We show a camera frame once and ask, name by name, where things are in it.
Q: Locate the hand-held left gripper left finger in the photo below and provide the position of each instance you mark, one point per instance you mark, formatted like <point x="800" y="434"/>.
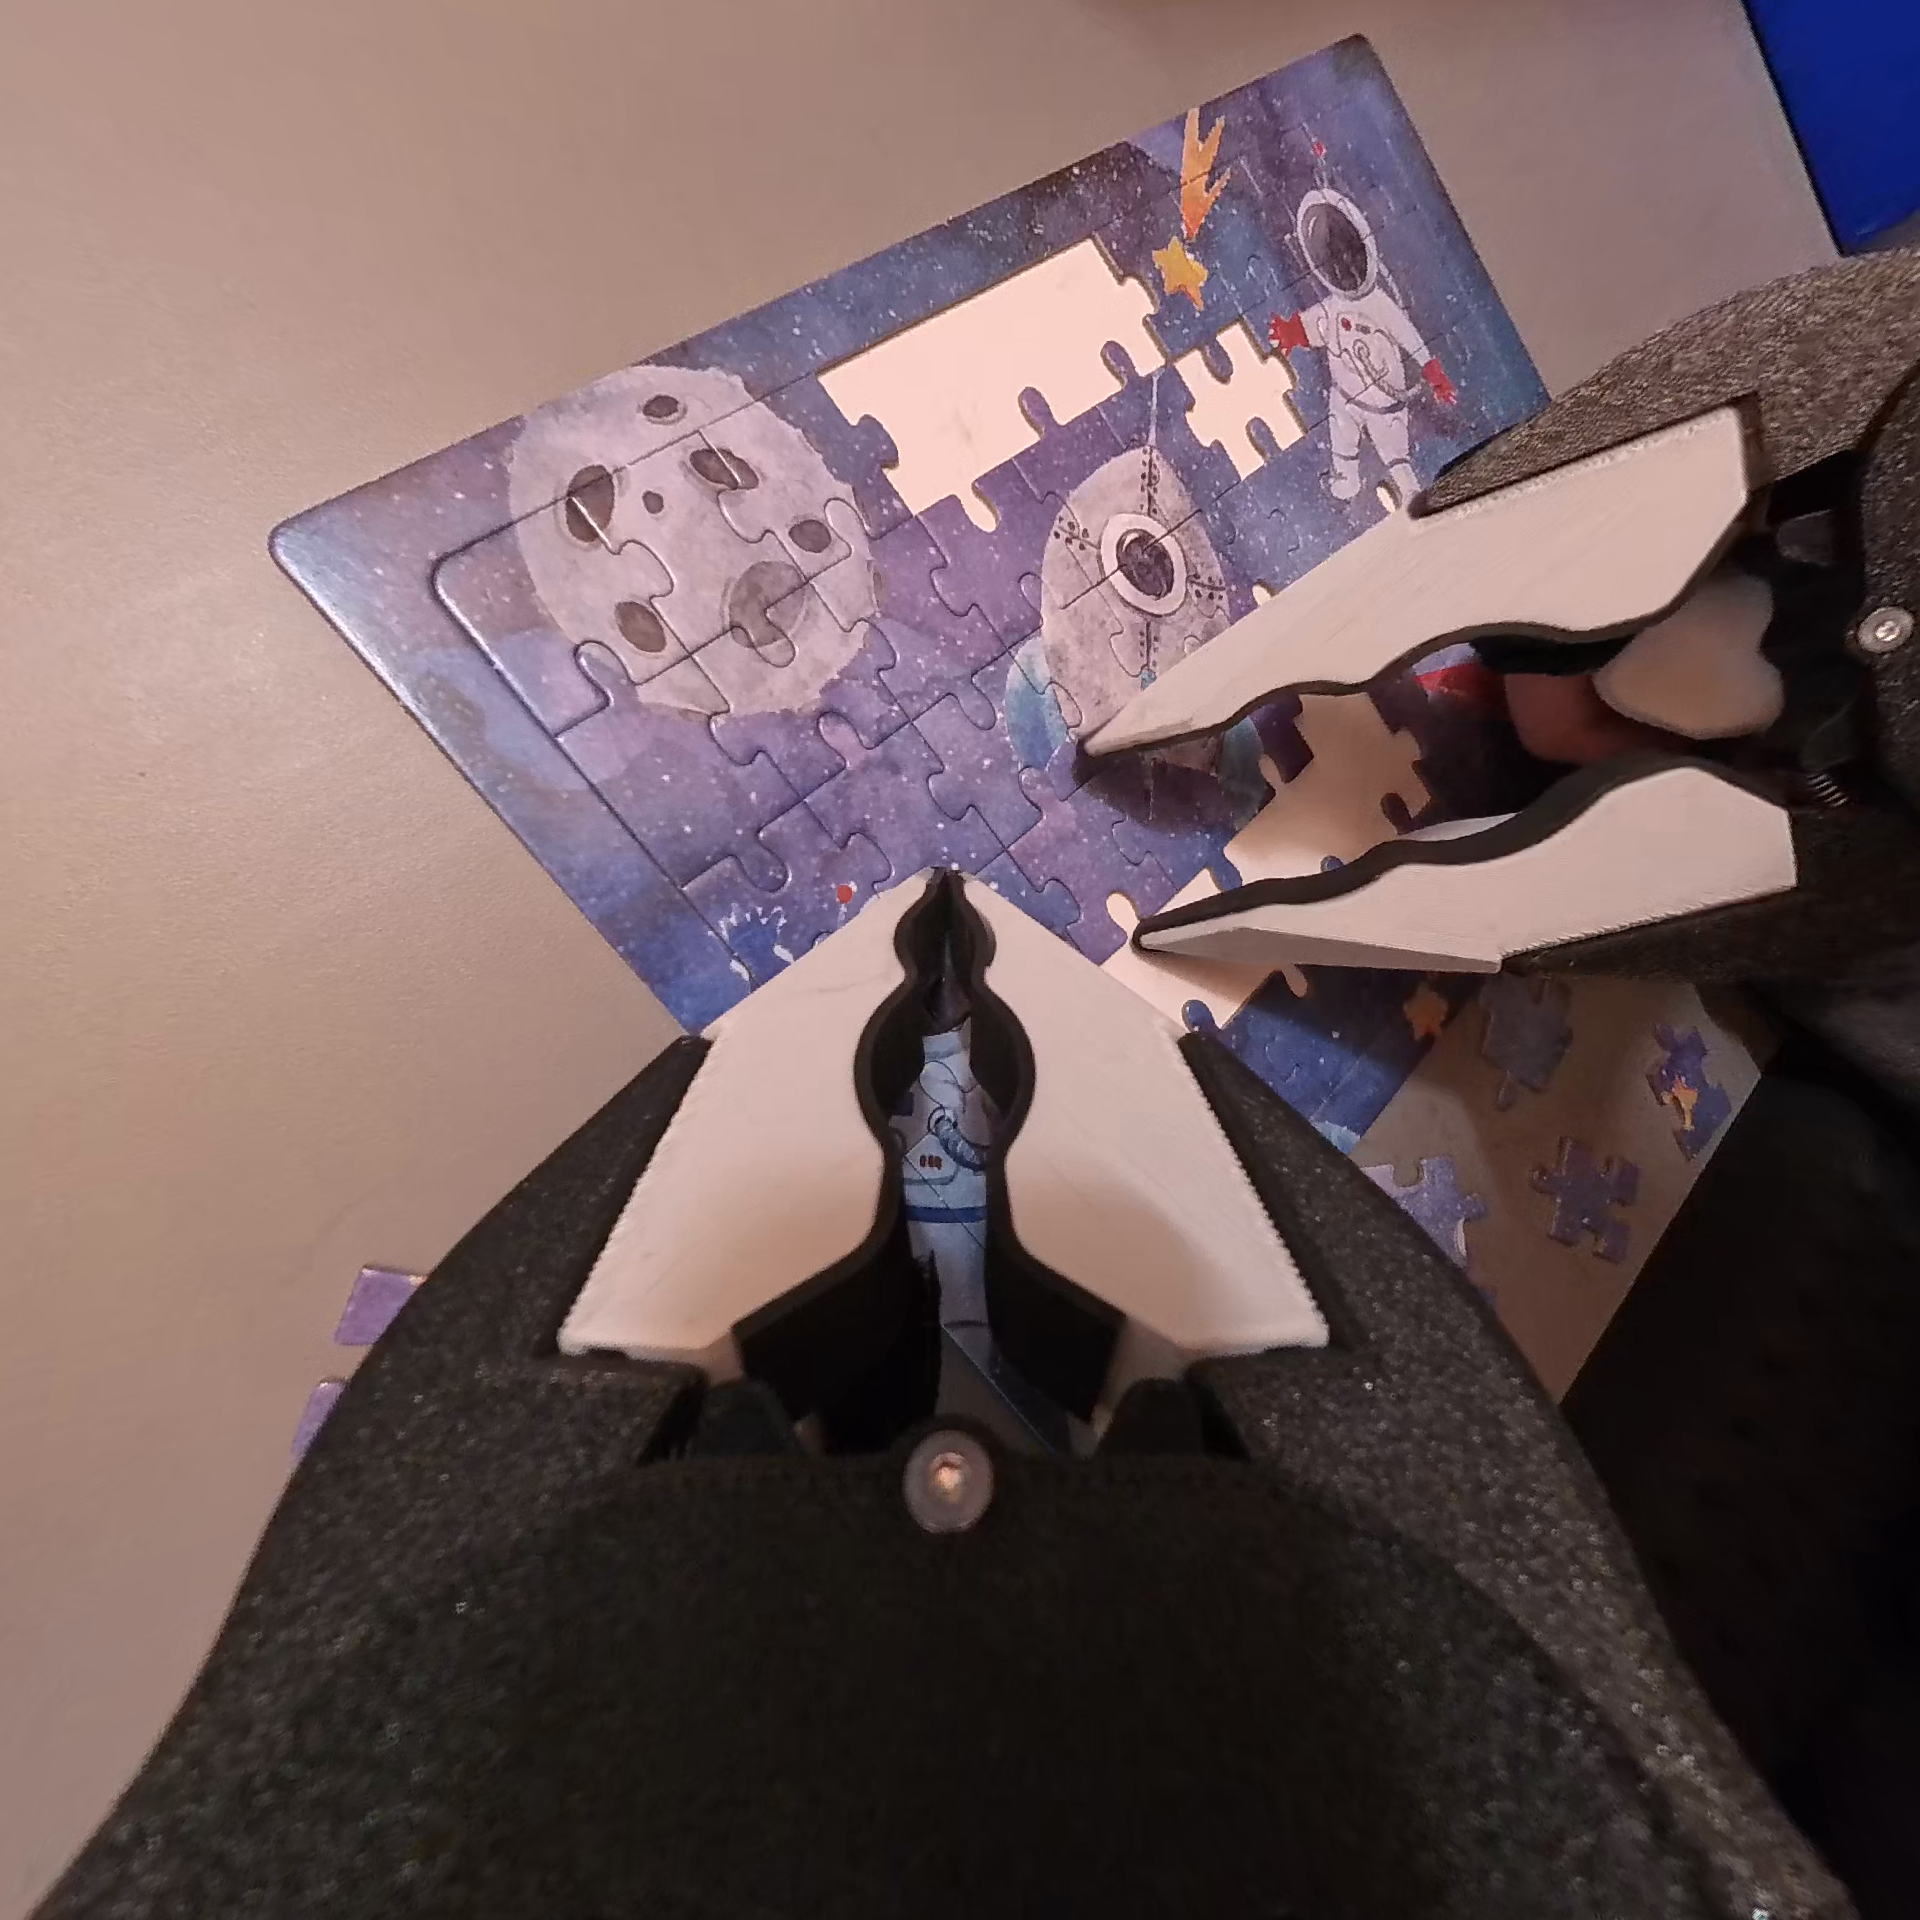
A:
<point x="721" y="1201"/>

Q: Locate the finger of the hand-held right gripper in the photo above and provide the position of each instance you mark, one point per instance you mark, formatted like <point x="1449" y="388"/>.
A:
<point x="1499" y="555"/>
<point x="1620" y="870"/>

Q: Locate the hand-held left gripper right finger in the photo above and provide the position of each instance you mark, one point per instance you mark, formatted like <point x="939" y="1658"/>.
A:
<point x="1155" y="1201"/>

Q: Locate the blue jigsaw puzzle piece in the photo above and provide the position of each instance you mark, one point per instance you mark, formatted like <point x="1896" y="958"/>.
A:
<point x="1522" y="1043"/>
<point x="318" y="1417"/>
<point x="1590" y="1201"/>
<point x="1434" y="1208"/>

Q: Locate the blue jigsaw piece orange corner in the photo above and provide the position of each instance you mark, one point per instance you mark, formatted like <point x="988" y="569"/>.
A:
<point x="382" y="1308"/>

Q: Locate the space jigsaw puzzle board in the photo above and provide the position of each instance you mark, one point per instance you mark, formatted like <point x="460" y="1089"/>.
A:
<point x="628" y="674"/>

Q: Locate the beige desk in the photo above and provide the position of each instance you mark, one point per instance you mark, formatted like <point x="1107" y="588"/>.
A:
<point x="224" y="451"/>

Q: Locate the person's right hand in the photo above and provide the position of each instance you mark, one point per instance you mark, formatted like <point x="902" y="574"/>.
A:
<point x="1559" y="734"/>

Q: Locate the blue jigsaw piece orange mark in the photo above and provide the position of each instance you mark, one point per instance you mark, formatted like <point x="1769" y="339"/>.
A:
<point x="1687" y="1089"/>

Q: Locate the blue plastic bin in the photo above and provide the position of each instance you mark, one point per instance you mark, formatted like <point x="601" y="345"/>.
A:
<point x="1846" y="119"/>

